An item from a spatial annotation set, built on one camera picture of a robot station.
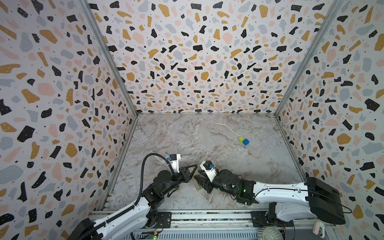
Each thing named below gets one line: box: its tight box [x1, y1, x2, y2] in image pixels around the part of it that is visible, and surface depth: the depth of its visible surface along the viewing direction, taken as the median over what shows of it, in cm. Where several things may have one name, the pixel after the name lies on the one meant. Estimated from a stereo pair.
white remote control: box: [192, 177, 203, 191], surface depth 75 cm
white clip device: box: [312, 221, 325, 239], surface depth 72 cm
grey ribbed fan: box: [257, 225, 284, 240], surface depth 70 cm
